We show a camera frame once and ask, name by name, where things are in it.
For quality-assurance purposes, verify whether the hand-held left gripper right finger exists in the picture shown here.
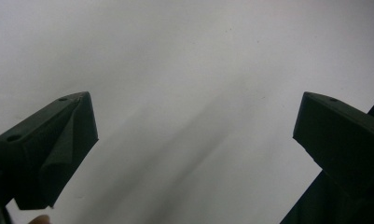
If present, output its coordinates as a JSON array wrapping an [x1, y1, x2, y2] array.
[[292, 91, 374, 201]]

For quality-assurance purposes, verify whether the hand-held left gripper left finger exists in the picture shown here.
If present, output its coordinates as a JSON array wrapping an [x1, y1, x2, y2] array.
[[0, 91, 100, 211]]

